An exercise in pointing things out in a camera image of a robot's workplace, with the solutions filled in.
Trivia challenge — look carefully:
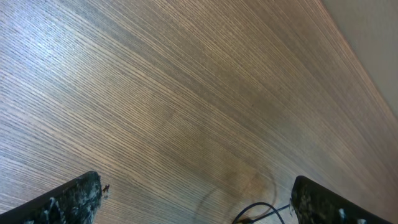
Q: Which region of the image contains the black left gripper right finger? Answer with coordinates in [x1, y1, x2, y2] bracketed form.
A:
[291, 175, 389, 224]

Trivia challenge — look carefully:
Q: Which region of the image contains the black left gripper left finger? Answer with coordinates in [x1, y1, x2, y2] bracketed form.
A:
[1, 171, 110, 224]

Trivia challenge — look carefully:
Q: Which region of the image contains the black cable bundle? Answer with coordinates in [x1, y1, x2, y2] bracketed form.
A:
[231, 201, 292, 224]

